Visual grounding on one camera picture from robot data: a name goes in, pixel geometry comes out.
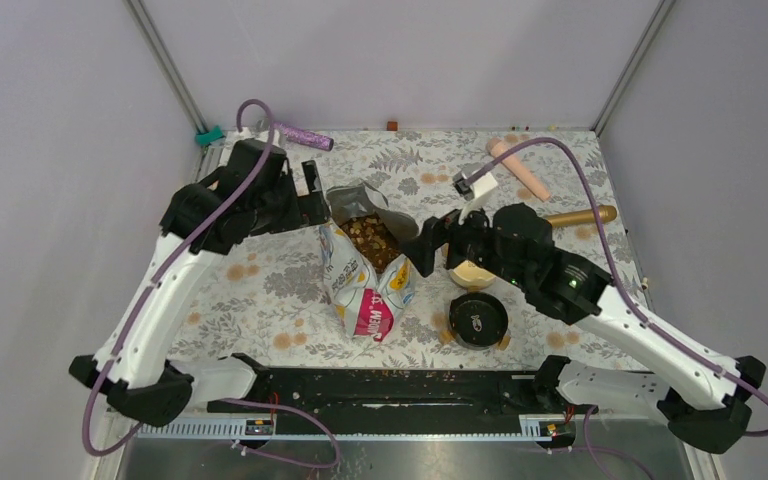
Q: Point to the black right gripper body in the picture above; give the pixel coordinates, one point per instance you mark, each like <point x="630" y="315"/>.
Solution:
<point x="472" y="240"/>

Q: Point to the floral patterned table mat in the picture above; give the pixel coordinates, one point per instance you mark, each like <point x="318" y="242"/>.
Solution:
<point x="267" y="299"/>

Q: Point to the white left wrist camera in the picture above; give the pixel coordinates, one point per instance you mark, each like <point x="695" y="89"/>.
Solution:
<point x="262" y="135"/>

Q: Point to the pink toy microphone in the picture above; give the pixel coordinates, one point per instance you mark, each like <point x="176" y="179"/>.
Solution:
<point x="496" y="147"/>

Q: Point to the brown pet food kibble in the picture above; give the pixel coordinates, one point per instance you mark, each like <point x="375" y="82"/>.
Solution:
<point x="373" y="240"/>

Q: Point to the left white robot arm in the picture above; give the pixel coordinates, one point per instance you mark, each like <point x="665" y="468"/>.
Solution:
<point x="251" y="194"/>

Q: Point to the black pet bowl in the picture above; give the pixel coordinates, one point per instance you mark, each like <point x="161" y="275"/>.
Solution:
<point x="477" y="320"/>

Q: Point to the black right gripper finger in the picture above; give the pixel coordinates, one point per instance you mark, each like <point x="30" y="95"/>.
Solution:
<point x="422" y="254"/>
<point x="435" y="232"/>

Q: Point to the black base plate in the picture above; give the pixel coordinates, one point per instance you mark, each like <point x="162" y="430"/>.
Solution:
<point x="368" y="402"/>

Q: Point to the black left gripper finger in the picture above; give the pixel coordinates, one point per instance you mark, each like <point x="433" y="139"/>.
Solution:
<point x="312" y="177"/>
<point x="314" y="209"/>

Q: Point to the purple glitter toy microphone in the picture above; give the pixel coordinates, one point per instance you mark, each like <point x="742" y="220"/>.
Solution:
<point x="299" y="136"/>

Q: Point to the gold toy microphone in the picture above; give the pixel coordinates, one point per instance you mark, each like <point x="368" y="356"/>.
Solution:
<point x="604" y="213"/>

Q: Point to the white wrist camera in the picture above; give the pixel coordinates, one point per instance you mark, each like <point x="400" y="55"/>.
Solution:
<point x="475" y="194"/>
<point x="262" y="135"/>

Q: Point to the small wooden block near bowl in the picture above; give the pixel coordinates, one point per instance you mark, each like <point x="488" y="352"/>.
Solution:
<point x="503" y="343"/>

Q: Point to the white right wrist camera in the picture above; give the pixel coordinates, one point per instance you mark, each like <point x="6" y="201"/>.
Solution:
<point x="475" y="194"/>

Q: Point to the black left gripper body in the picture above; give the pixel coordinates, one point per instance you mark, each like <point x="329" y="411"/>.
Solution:
<point x="282" y="206"/>

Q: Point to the cat print pet food bag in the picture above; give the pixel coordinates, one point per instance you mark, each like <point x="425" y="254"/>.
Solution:
<point x="366" y="303"/>

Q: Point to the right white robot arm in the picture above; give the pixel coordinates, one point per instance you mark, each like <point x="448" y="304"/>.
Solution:
<point x="701" y="396"/>

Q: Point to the teal toy block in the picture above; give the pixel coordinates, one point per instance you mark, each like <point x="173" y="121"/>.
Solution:
<point x="206" y="138"/>

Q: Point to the cream pet bowl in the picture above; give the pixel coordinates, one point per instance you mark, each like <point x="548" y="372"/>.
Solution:
<point x="471" y="277"/>

